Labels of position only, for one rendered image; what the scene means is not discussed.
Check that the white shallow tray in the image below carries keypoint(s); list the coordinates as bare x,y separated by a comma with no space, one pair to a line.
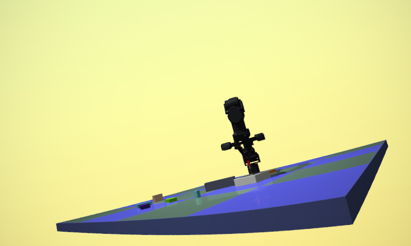
252,178

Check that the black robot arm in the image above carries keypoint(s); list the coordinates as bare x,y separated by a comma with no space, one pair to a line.
234,108

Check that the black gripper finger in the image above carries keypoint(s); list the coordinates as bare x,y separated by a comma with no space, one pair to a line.
241,150
248,147

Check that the teal block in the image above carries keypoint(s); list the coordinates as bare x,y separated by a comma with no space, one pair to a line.
197,194

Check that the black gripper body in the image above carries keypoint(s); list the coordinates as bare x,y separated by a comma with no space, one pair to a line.
258,137

